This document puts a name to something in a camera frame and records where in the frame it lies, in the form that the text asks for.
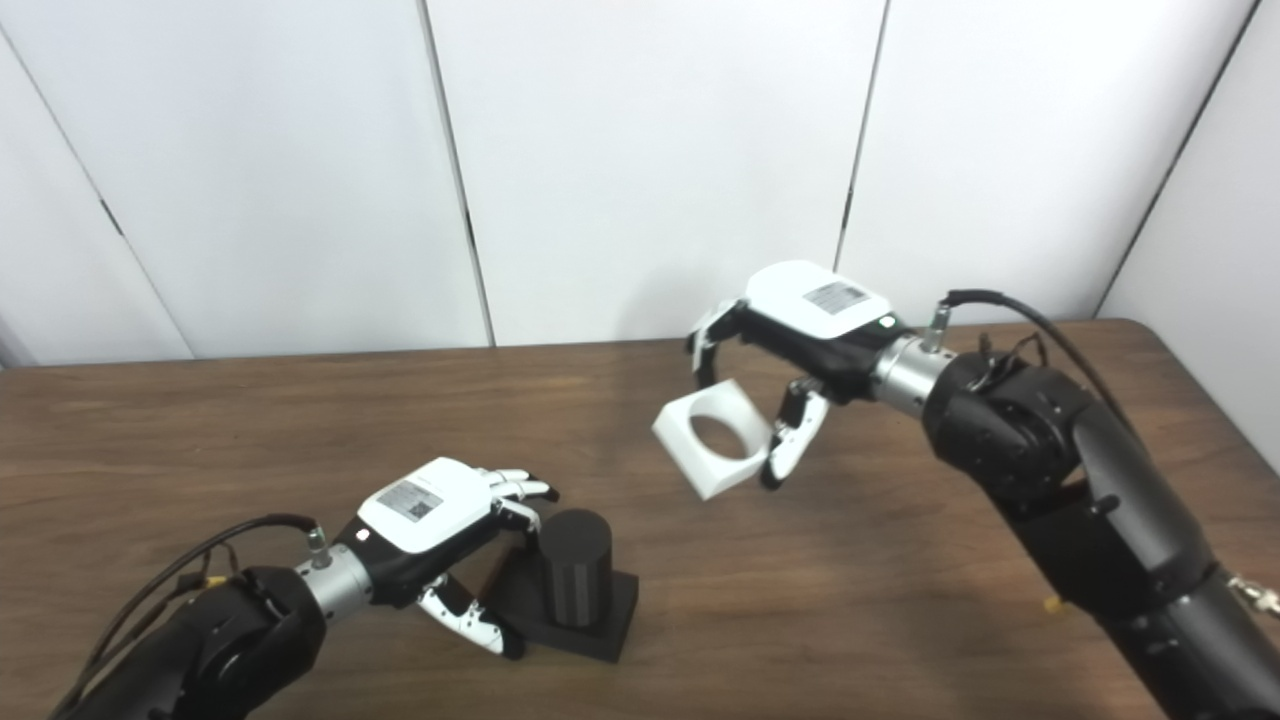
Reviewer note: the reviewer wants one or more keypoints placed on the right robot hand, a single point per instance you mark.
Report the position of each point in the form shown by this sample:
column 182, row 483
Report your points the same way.
column 815, row 310

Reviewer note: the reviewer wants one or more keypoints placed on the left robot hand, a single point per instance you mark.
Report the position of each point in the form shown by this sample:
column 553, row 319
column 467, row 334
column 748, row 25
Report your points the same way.
column 425, row 510

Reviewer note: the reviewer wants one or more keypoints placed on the black cylindrical peg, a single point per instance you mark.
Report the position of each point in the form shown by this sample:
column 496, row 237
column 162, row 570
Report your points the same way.
column 575, row 570

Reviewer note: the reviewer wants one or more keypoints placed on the white square piece with hole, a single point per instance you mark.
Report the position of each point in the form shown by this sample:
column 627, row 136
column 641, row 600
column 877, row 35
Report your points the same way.
column 715, row 478

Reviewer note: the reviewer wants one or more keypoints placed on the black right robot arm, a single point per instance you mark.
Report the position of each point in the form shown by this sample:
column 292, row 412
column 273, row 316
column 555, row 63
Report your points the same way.
column 1100, row 500

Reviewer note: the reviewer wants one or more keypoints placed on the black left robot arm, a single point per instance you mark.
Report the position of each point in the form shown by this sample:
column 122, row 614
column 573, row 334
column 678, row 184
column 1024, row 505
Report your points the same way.
column 200, row 650

